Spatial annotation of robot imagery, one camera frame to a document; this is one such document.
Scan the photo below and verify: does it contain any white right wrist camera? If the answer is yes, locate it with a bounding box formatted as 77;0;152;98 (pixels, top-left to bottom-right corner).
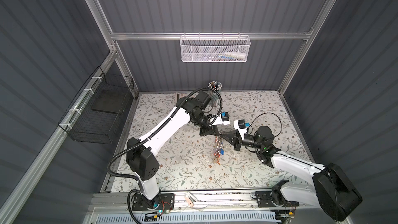
233;119;250;139

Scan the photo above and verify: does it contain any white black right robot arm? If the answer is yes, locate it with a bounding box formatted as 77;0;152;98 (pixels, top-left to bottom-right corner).
221;126;363;222

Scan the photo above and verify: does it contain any clear pen cup with pens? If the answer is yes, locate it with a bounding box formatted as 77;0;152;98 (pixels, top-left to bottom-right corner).
208;80;222;106

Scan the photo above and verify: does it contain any white wire wall basket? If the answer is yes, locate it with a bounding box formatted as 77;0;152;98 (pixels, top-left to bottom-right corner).
179;34;251;63

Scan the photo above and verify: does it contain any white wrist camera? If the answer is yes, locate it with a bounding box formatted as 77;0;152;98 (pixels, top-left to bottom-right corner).
212;112;230;125
233;119;250;139

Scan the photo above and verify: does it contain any white bottle in basket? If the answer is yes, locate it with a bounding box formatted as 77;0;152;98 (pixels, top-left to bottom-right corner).
224;51;247;60

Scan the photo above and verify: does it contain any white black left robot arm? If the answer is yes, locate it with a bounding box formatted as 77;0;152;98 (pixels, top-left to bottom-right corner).
126;90;229;202

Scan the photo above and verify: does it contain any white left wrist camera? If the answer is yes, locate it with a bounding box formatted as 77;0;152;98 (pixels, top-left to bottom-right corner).
212;112;230;125

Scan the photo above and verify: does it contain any round metal key organizer plate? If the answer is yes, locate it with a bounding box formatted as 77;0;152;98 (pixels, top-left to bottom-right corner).
213;136;224;165

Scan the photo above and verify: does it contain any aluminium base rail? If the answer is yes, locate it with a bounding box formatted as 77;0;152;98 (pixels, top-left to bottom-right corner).
83;188;312;224

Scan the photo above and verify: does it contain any black wire side basket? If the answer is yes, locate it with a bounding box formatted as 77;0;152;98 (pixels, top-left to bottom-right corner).
59;67;135;145

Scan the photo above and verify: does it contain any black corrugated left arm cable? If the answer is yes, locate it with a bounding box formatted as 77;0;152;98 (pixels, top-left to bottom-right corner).
107;87;223;183

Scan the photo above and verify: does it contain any pink desk calculator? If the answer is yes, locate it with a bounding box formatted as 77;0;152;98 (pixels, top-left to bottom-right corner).
176;92;187;101

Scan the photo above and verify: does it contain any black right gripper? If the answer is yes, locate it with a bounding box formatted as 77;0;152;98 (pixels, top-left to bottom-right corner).
221;131;263;152

